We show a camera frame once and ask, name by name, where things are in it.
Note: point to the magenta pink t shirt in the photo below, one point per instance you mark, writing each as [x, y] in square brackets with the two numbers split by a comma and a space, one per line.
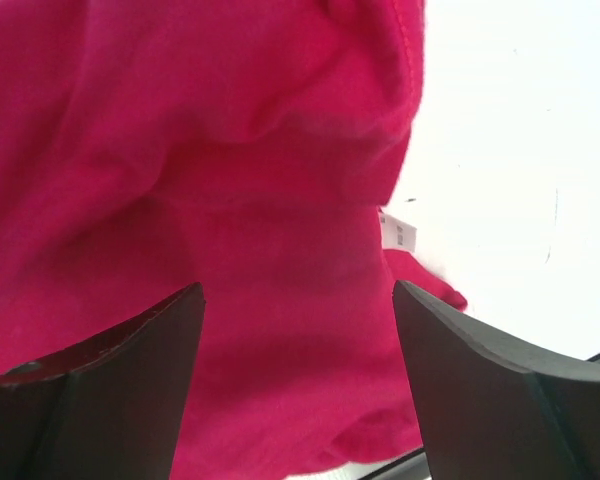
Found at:
[248, 146]

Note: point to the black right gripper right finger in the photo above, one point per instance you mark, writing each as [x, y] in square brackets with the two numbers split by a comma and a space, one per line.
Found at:
[490, 405]

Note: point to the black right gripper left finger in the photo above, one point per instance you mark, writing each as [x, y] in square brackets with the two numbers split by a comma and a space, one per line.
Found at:
[109, 407]

